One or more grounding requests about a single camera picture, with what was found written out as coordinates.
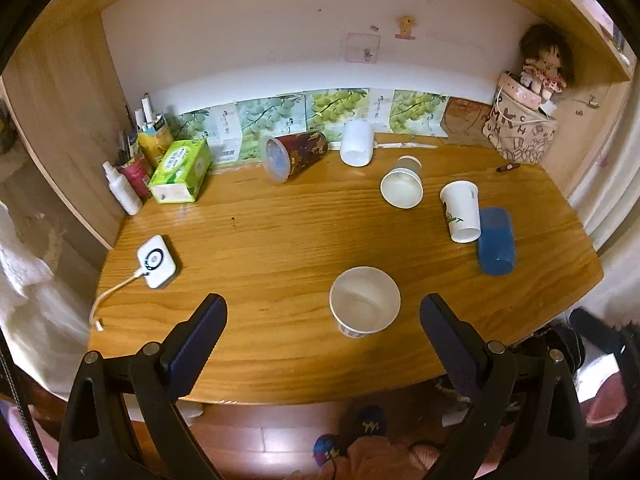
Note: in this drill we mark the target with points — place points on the white plastic cup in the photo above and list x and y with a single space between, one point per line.
357 140

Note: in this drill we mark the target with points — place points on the brown-haired doll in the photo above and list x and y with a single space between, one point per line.
542 60

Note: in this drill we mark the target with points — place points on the white paper cup blue base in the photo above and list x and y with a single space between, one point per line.
365 302

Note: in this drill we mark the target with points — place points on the blue slipper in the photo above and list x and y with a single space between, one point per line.
327 450
369 422

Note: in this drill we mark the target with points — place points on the brown cardboard box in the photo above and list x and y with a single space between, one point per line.
465 120

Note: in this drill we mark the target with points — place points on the pink wall note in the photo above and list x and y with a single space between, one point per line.
362 47

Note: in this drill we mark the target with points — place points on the white cloth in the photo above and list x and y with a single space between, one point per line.
25 280

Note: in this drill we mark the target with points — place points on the white marker pen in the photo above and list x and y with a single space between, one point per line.
147 110

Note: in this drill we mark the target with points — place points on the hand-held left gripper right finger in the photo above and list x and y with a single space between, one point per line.
447 345

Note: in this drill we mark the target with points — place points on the green tissue box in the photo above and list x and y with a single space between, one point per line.
180 167

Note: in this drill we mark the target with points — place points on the dark red patterned cup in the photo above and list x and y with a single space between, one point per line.
305 149

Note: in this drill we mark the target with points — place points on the white spray bottle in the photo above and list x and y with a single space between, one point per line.
124 191

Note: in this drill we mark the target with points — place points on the beige translucent cup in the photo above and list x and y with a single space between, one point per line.
401 187

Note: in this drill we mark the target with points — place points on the yellow packet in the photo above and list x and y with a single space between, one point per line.
156 140

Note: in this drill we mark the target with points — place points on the yellow bear sticker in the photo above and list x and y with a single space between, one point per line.
406 26

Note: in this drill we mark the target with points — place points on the white cup green print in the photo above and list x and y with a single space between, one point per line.
460 212

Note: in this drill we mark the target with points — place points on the blue plastic cup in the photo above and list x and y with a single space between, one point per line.
495 242

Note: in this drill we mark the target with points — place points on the printed beige bucket bag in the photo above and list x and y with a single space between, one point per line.
520 130

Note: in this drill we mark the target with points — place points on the grape print box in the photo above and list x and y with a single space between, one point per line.
225 127
265 112
415 110
332 105

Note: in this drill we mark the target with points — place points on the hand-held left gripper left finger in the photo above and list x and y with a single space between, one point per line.
197 350

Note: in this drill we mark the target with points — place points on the person's pink trouser leg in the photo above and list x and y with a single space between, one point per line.
385 460

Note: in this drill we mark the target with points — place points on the red pen holder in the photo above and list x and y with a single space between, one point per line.
135 175

